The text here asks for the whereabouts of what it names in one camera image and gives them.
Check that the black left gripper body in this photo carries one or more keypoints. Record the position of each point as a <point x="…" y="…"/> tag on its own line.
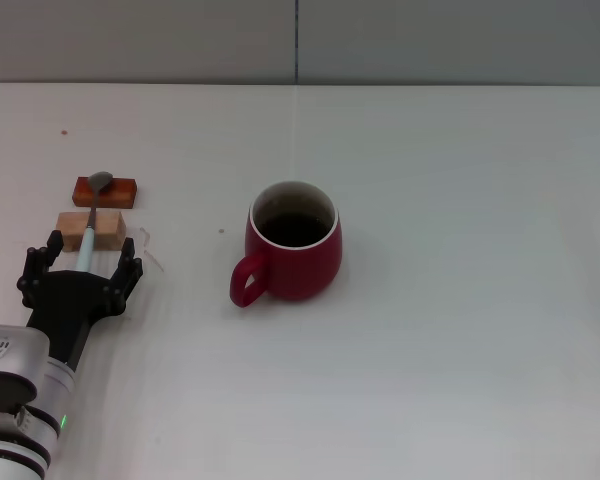
<point x="70" y="305"/>

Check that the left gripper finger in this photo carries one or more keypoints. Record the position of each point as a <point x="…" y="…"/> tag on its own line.
<point x="32" y="272"/>
<point x="125" y="282"/>

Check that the red ceramic cup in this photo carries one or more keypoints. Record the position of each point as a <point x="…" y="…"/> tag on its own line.
<point x="300" y="272"/>

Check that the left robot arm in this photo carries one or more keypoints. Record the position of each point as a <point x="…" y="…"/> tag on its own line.
<point x="15" y="390"/>

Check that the light wooden block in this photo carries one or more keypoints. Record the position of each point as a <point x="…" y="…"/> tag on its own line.
<point x="110" y="227"/>

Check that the reddish brown wooden block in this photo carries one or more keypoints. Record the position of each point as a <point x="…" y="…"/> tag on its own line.
<point x="122" y="192"/>

